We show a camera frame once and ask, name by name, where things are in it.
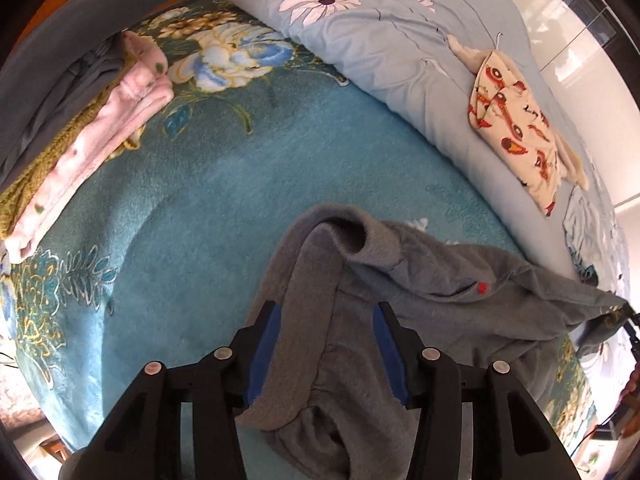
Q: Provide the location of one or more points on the pink folded garment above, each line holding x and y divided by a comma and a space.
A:
143, 92

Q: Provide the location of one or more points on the grey sweatpants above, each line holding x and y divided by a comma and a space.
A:
327, 406

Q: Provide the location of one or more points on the dark grey folded garment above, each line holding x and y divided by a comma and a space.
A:
51, 76

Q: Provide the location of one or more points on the olive knitted sweater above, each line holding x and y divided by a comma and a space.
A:
17, 196

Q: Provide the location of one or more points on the light blue daisy quilt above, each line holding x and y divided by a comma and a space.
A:
397, 51

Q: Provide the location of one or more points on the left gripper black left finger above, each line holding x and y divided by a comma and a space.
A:
140, 438

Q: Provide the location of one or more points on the cream fox print garment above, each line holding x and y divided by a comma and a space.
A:
504, 112

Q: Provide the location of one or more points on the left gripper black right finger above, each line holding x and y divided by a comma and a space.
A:
511, 438

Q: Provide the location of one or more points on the teal floral bed blanket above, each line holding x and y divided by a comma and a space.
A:
152, 259

